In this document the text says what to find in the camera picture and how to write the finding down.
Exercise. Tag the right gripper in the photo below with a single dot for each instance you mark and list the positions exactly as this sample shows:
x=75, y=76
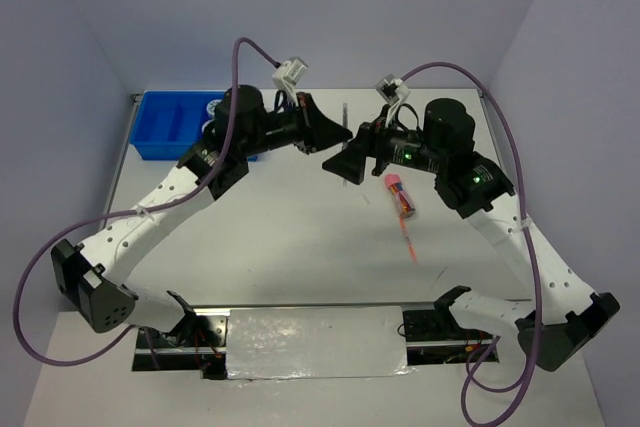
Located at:
x=372, y=139

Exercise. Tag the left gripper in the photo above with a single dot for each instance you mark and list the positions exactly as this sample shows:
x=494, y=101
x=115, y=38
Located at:
x=319, y=130

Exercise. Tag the blue ink pen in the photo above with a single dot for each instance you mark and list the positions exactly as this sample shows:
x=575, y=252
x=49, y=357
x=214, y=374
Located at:
x=345, y=115

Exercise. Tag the blue white round tub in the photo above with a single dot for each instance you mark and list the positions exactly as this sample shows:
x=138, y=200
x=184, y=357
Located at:
x=211, y=107

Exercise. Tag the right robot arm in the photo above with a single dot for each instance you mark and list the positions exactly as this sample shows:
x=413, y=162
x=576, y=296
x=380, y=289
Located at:
x=565, y=313

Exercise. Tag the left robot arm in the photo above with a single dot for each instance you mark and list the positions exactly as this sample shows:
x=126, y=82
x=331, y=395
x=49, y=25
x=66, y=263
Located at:
x=94, y=274

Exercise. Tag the pink cap clear tube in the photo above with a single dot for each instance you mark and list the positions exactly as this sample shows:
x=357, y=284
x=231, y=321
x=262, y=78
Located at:
x=402, y=200

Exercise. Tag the orange pen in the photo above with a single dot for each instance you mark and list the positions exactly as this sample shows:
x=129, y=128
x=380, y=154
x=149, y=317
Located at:
x=410, y=247

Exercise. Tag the blue compartment bin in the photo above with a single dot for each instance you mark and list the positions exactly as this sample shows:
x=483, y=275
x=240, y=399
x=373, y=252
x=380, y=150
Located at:
x=168, y=123

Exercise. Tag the silver foil panel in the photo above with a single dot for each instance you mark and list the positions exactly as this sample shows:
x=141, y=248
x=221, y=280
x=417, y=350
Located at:
x=315, y=343

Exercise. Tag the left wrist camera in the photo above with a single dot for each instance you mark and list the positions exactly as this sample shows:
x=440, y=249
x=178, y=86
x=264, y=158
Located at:
x=288, y=74

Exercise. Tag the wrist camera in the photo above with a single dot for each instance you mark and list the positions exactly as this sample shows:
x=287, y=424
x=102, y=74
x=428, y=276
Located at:
x=288, y=74
x=394, y=92

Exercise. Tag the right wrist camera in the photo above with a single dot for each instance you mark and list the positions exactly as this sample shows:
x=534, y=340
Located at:
x=394, y=92

